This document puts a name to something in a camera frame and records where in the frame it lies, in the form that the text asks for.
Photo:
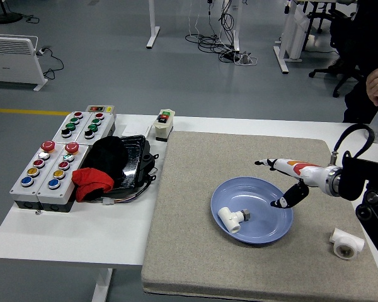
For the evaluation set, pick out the five-button control box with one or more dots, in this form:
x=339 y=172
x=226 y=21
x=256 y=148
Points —
x=25 y=192
x=66 y=185

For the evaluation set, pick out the black office chair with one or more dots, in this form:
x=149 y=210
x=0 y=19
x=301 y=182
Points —
x=338 y=34
x=318 y=15

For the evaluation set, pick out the black cloth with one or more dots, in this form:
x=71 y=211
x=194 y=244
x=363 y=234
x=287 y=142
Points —
x=108 y=154

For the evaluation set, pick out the white panel heater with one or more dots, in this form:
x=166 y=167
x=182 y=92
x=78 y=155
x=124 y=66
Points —
x=12 y=59

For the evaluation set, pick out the floor power strip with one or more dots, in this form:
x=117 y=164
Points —
x=245 y=59

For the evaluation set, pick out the white table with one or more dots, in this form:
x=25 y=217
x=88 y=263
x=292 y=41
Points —
x=82 y=236

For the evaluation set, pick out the cream green-red switch box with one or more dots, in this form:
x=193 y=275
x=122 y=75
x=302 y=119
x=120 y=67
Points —
x=163 y=126

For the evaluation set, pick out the black plastic tray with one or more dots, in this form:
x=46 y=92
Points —
x=134 y=157

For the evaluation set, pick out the white desk frame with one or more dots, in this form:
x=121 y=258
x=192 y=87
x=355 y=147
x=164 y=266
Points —
x=294 y=31

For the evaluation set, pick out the small grey switch box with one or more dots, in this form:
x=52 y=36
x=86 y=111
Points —
x=100 y=109

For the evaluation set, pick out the red cloth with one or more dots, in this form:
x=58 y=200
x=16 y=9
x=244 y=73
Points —
x=91 y=179

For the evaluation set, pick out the four-button control box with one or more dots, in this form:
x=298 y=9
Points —
x=96 y=127
x=70 y=126

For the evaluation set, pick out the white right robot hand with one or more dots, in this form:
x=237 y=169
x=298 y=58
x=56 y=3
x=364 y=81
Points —
x=299 y=168

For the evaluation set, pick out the grey-brown mat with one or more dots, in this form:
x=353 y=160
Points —
x=189 y=220

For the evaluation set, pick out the large white pipe tee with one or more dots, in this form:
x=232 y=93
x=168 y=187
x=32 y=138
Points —
x=346 y=243

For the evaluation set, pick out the white desk leg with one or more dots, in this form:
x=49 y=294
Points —
x=235 y=28
x=153 y=22

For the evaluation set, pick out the blue plate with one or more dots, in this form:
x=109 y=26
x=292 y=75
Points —
x=261 y=192

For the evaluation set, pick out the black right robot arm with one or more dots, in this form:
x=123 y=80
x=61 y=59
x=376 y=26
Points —
x=352 y=179

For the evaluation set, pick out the white paper sheet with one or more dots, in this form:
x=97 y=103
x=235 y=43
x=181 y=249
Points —
x=135 y=129

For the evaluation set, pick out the person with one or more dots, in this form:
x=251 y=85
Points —
x=375 y=37

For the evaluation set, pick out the black round stand base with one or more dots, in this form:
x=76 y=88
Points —
x=4 y=17

